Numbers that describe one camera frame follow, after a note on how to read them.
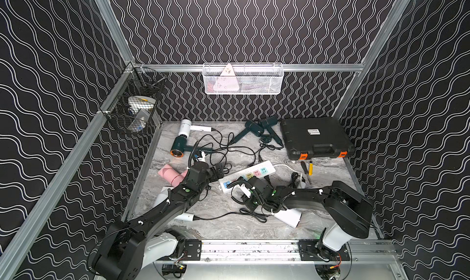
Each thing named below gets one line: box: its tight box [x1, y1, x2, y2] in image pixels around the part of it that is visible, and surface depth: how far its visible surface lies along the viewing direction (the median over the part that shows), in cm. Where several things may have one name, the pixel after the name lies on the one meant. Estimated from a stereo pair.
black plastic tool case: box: [280, 117, 356, 160], surface depth 106 cm
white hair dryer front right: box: [272, 208, 303, 229], surface depth 80 cm
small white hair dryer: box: [178, 119, 212, 139], surface depth 115 cm
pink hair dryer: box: [157, 163, 188, 188], surface depth 94 cm
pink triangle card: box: [212, 63, 240, 92], surface depth 92 cm
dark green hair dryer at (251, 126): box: [230, 119, 265, 145], surface depth 114 cm
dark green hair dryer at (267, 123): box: [260, 116, 284, 147], surface depth 116 cm
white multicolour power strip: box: [218, 160, 277, 194], surface depth 97 cm
